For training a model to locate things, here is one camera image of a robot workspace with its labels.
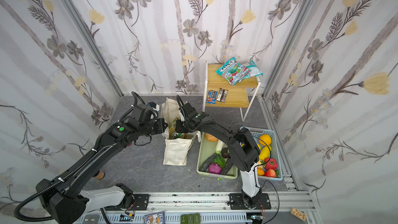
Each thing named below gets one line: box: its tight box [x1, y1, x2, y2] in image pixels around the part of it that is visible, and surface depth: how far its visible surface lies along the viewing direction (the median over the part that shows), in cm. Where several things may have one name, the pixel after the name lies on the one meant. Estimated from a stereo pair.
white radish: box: [215, 138, 225, 154], surface depth 91 cm
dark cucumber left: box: [199, 152, 219, 172], surface depth 85 cm
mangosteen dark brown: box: [220, 147, 231, 159], surface depth 88 cm
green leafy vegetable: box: [211, 150, 226, 168], surface depth 87 cm
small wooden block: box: [290, 207, 307, 222], surface depth 72 cm
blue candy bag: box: [205, 90, 218, 105], surface depth 97 cm
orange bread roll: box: [205, 133, 219, 142], surface depth 95 cm
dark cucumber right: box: [221, 157, 234, 175], surface depth 82 cm
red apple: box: [264, 169, 277, 178], surface depth 80 cm
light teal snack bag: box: [245, 60, 264, 77], surface depth 84 cm
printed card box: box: [143, 211, 165, 224], surface depth 70 cm
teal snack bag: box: [215, 57, 251, 87], surface depth 83 cm
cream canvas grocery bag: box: [161, 97, 202, 166], surface depth 80 cm
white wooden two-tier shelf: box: [202, 61, 261, 123], surface depth 92 cm
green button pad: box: [180, 213, 201, 224], surface depth 69 cm
